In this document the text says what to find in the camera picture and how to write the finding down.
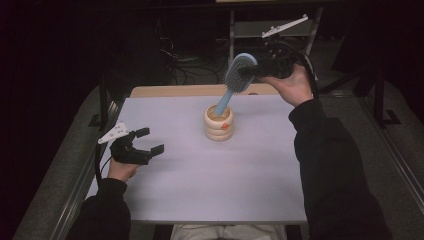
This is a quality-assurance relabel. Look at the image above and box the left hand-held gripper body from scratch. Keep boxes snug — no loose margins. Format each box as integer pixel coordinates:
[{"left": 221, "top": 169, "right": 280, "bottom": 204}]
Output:
[{"left": 97, "top": 122, "right": 153, "bottom": 166}]

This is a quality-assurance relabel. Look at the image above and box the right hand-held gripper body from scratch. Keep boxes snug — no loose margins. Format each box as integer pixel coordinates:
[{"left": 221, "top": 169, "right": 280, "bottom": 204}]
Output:
[{"left": 256, "top": 13, "right": 309, "bottom": 80}]

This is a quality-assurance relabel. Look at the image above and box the light blue hairbrush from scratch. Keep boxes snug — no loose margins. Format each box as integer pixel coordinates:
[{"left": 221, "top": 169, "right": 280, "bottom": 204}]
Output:
[{"left": 213, "top": 52, "right": 259, "bottom": 117}]

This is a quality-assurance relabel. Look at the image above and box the cream ribbed holder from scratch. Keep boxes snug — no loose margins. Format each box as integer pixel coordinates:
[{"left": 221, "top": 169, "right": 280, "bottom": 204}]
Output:
[{"left": 203, "top": 104, "right": 235, "bottom": 142}]

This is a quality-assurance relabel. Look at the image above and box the person's left hand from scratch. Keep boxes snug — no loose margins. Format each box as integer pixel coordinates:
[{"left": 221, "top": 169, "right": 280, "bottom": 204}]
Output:
[{"left": 107, "top": 157, "right": 141, "bottom": 183}]

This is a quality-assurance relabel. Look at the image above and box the person's right hand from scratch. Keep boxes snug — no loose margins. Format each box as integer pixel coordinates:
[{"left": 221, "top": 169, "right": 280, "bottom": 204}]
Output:
[{"left": 258, "top": 63, "right": 314, "bottom": 108}]

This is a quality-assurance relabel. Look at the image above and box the black floor stand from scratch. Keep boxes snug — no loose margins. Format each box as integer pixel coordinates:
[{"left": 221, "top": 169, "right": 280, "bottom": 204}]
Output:
[
  {"left": 353, "top": 63, "right": 403, "bottom": 129},
  {"left": 88, "top": 76, "right": 121, "bottom": 132}
]

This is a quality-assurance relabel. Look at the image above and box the white table cover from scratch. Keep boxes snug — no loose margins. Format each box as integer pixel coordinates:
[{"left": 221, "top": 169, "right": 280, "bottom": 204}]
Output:
[{"left": 85, "top": 93, "right": 308, "bottom": 224}]

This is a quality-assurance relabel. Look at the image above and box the person's lap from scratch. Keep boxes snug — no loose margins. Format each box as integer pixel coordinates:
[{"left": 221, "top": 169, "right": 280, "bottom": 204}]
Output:
[{"left": 169, "top": 223, "right": 288, "bottom": 240}]

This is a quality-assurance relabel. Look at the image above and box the left hand-held gripper cable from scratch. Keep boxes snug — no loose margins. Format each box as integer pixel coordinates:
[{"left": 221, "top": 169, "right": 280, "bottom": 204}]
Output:
[{"left": 94, "top": 143, "right": 113, "bottom": 185}]

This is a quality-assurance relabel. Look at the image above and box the grey metal table frame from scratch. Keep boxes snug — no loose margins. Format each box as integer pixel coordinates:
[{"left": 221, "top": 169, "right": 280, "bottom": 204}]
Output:
[{"left": 228, "top": 6, "right": 325, "bottom": 84}]

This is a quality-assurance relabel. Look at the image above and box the tangle of black floor cables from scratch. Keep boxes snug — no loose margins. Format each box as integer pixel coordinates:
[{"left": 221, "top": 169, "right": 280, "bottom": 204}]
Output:
[{"left": 154, "top": 19, "right": 234, "bottom": 86}]

